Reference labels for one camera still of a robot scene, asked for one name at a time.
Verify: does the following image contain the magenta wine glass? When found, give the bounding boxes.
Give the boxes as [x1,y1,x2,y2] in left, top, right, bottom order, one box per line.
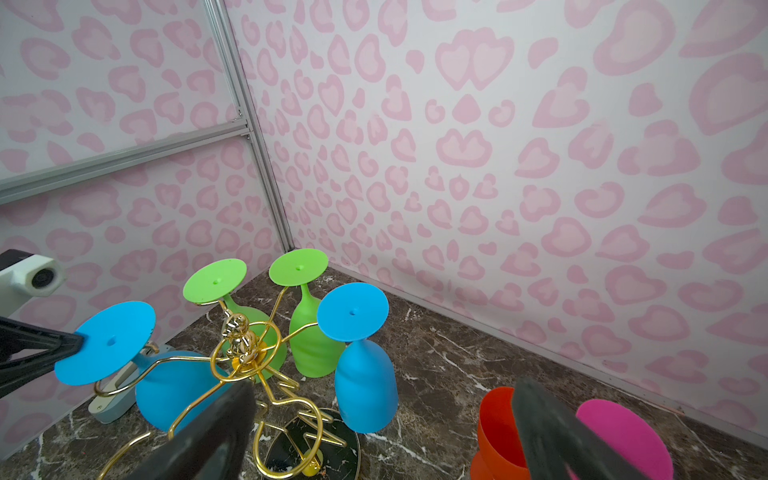
[576,399,674,479]

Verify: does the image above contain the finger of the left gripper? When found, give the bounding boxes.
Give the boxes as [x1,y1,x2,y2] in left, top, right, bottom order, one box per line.
[1,317,84,398]

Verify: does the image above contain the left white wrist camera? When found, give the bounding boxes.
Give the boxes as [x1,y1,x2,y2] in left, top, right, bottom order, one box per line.
[1,249,66,317]

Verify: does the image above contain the back green wine glass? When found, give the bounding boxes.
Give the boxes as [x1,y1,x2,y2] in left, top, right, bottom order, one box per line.
[269,248,346,378]

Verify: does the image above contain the blue wine glass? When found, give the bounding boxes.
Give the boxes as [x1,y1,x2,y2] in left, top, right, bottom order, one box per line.
[54,301,229,432]
[317,282,399,434]

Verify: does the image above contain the green wine glass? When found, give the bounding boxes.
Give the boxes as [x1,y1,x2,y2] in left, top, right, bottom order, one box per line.
[183,258,287,375]
[269,248,346,378]

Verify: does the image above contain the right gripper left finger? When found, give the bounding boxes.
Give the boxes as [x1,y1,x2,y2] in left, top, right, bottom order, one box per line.
[127,382,256,480]

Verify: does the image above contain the left green wine glass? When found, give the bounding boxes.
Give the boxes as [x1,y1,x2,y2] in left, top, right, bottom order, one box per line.
[183,258,287,375]

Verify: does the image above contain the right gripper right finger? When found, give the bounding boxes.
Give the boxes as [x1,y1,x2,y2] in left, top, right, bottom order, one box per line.
[511,377,645,480]

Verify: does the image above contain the grey blue flat object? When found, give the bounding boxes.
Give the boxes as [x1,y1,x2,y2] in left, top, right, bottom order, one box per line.
[88,361,141,424]

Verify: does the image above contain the gold wire glass rack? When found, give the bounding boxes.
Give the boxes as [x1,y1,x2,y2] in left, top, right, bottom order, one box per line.
[92,286,362,480]

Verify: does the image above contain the red wine glass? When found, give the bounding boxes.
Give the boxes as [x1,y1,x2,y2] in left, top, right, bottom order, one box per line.
[470,387,531,480]

